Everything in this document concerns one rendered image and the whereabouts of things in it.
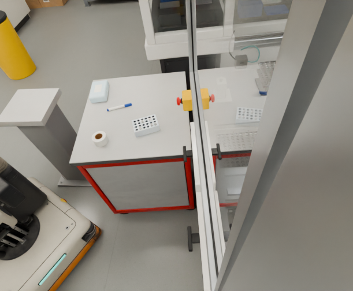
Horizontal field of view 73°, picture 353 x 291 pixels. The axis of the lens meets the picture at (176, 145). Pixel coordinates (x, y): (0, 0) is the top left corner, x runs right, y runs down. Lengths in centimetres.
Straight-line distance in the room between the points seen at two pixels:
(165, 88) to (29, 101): 82
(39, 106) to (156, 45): 77
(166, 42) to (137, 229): 124
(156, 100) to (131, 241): 97
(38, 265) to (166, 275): 73
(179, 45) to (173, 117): 48
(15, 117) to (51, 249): 78
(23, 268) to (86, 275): 37
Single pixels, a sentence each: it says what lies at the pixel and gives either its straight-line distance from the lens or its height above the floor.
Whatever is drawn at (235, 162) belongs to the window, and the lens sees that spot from 24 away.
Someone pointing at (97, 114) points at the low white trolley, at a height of 76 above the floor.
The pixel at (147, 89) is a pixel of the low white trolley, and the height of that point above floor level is 76.
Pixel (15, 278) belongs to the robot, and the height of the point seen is 28.
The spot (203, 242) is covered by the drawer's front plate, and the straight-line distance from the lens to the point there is 76.
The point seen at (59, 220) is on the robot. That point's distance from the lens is 170.
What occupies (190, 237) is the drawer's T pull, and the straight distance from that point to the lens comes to 78.
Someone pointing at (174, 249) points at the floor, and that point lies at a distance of 172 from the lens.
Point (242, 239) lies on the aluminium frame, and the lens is 17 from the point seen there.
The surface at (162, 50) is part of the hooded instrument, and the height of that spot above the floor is 86.
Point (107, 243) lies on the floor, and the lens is 183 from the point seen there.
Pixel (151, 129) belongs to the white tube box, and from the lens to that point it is 118.
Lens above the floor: 166
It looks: 53 degrees down
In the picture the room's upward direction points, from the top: 9 degrees counter-clockwise
